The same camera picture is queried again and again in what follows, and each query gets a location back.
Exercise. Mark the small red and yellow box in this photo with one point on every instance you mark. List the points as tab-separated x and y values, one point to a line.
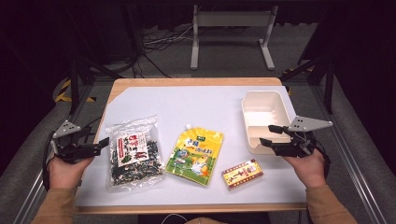
243	174

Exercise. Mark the yellow spouted sauce pouch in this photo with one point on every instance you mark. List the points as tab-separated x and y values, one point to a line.
193	155

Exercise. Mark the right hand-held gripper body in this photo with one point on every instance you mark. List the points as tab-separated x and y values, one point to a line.
295	149

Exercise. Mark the clear bag of dried seaweed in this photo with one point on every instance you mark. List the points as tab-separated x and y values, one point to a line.
134	155

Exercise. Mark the white table mat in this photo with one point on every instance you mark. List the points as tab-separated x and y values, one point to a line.
186	105

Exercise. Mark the person's left hand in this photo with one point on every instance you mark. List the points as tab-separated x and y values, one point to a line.
63	174

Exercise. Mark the black metal stand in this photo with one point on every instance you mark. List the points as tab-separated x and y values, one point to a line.
74	84
328	87

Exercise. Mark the person's tan clothed torso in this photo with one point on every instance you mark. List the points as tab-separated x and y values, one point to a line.
205	221

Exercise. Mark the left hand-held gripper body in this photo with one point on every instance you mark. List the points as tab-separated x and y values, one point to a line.
74	152

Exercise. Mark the person's right hand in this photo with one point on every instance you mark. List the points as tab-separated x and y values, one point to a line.
306	171

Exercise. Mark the grey metal stand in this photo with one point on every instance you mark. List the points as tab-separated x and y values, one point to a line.
230	18

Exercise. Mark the cream plastic lunch box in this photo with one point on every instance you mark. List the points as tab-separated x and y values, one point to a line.
261	109

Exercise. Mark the aluminium frame rail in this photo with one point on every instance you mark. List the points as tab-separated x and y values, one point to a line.
31	199
361	180

